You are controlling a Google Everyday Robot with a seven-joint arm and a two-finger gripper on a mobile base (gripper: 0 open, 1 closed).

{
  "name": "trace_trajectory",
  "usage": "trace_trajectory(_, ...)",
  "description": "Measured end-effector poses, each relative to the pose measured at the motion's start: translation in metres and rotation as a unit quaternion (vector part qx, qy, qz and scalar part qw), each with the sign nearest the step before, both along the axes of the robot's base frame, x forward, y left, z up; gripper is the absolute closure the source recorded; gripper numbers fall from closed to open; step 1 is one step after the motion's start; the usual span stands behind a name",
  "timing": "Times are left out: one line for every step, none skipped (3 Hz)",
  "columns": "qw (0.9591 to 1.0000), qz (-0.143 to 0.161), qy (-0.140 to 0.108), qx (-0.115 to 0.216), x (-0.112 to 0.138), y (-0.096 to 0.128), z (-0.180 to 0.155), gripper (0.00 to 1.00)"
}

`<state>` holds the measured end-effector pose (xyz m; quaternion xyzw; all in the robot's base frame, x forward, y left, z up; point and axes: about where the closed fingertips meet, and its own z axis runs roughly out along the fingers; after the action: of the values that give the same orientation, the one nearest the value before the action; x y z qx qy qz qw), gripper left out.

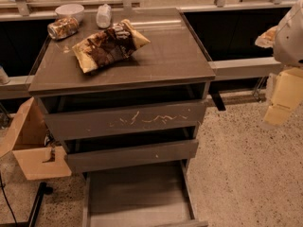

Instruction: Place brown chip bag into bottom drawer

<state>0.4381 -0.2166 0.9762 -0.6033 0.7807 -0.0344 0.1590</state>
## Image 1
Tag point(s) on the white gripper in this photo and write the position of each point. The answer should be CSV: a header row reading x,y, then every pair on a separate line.
x,y
290,40

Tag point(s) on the brown chip bag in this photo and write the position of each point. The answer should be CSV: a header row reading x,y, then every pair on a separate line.
x,y
116,43

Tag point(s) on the grey drawer cabinet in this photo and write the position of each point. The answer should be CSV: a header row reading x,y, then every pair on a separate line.
x,y
173,57

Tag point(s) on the bottom grey drawer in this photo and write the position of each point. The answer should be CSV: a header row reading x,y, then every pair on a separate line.
x,y
156,195

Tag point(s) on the grey drawer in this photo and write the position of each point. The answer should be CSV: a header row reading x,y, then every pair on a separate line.
x,y
156,195
131,149
129,111

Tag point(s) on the middle grey drawer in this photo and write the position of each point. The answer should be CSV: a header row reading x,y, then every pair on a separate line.
x,y
131,149

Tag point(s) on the top grey drawer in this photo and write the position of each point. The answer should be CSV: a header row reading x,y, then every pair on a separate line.
x,y
129,111

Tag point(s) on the white crumpled plastic bottle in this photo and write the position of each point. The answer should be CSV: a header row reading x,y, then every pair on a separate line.
x,y
104,16

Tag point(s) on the white bowl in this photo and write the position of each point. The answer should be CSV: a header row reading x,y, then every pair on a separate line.
x,y
71,10

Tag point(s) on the lying patterned soda can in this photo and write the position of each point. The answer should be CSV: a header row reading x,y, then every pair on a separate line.
x,y
63,28

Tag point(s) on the open cardboard box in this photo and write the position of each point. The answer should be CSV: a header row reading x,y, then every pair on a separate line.
x,y
25,138

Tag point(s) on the black stand base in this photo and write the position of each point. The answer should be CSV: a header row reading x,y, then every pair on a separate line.
x,y
43,190

